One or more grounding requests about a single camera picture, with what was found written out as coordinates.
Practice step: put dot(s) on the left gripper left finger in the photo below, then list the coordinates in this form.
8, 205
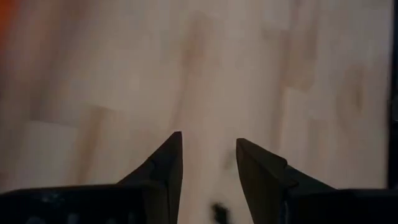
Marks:
168, 186

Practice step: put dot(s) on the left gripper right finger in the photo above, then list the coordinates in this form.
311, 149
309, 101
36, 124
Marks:
264, 186

